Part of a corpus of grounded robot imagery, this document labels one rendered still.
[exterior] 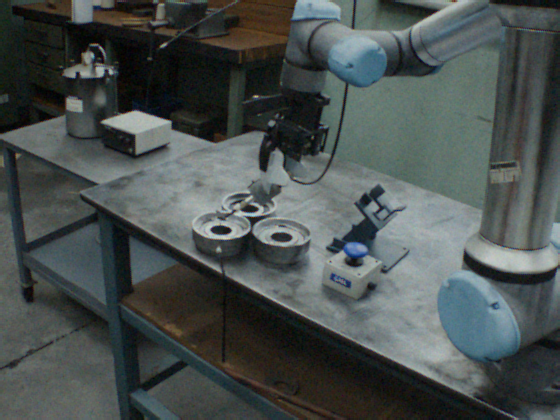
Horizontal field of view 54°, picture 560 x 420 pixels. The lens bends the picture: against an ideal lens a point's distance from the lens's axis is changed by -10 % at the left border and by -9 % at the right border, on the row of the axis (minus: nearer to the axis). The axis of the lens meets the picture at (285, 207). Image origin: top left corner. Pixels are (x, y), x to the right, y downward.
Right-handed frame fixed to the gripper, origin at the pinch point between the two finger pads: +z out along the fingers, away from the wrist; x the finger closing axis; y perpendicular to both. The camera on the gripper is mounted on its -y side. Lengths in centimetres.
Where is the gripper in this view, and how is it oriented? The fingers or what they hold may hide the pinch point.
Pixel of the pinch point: (272, 182)
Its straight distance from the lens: 111.7
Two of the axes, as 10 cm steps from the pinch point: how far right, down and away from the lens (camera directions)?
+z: -1.8, 8.4, 5.2
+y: 7.6, 4.5, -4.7
